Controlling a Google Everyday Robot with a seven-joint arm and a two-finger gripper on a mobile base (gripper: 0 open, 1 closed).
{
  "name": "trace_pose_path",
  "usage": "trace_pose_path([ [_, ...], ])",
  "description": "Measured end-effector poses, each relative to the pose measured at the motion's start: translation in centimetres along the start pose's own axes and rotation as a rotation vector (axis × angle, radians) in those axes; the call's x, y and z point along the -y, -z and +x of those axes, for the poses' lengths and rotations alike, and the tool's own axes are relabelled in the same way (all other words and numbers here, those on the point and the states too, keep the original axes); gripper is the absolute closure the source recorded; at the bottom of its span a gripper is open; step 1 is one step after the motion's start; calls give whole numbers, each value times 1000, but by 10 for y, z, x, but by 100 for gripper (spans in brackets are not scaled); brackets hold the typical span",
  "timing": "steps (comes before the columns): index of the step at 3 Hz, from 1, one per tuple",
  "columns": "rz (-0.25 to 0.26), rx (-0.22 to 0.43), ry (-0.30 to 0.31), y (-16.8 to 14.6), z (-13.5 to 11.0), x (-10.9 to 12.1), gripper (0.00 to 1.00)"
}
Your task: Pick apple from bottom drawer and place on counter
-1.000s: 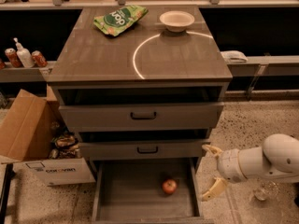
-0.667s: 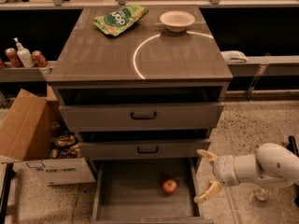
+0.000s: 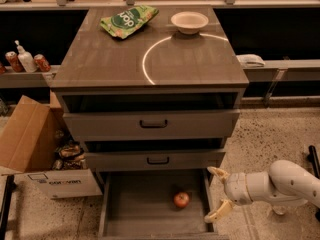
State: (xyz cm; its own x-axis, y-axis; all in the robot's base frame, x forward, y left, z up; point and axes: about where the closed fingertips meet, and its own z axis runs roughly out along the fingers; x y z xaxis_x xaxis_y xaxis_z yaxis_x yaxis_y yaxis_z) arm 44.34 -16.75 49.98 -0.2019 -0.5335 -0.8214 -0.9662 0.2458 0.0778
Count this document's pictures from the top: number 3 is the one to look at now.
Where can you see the white printed cardboard box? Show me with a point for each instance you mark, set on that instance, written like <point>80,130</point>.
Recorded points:
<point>66,183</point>

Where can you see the grey low shelf left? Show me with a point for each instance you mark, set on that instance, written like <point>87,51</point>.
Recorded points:
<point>12,79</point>

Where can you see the black bar left edge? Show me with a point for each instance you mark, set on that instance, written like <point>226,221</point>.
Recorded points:
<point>5,207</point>

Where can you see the black bar edge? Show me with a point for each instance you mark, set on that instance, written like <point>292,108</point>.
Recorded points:
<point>5,207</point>
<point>313,159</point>

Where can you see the brown cardboard box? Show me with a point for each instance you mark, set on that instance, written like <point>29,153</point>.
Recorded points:
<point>30,137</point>

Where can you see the clear glass on floor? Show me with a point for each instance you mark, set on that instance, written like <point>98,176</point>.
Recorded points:
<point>279,210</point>

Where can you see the grey low shelf right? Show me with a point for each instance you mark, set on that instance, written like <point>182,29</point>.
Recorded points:
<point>285,70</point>

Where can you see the grey drawer cabinet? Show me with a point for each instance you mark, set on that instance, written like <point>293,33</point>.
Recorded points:
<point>158,68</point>

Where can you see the middle grey drawer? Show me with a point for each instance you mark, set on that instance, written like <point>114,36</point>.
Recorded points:
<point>154,160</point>

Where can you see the snack packets in box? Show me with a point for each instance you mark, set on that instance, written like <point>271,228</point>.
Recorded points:
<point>69,157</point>

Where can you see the bottom open grey drawer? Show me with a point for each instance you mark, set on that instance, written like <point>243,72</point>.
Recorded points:
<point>138,205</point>

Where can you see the black bar right edge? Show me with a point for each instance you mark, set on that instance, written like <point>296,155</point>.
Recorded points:
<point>313,159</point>

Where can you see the white folded cloth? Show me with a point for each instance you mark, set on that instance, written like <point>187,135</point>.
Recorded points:
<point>250,60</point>

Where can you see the green chip bag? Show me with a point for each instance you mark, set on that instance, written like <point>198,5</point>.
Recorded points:
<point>124,24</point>

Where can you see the red soda can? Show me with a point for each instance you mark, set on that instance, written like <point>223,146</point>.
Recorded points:
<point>14,62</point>
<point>42,63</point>

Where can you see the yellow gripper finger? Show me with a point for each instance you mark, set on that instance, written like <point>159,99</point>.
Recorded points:
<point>225,208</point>
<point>221,174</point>

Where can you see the white pump bottle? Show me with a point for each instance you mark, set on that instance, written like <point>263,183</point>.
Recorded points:
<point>26,59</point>

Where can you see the red apple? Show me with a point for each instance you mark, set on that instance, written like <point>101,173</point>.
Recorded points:
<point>181,200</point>

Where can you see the red soda can left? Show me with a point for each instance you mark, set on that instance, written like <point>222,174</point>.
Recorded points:
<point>14,62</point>

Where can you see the red soda can right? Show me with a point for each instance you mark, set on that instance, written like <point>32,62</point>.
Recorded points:
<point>42,63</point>

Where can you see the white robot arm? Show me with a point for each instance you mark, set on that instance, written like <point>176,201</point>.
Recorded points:
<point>284,184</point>

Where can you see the grey low shelf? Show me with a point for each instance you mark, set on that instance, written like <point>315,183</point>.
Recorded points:
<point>12,79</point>
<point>285,70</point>

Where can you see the top grey drawer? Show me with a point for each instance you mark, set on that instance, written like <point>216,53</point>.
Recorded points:
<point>154,125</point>

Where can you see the white paper bowl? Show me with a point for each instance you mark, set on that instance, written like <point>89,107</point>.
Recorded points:
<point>188,22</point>

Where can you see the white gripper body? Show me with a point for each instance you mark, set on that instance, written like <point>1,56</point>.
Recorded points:
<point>235,186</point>

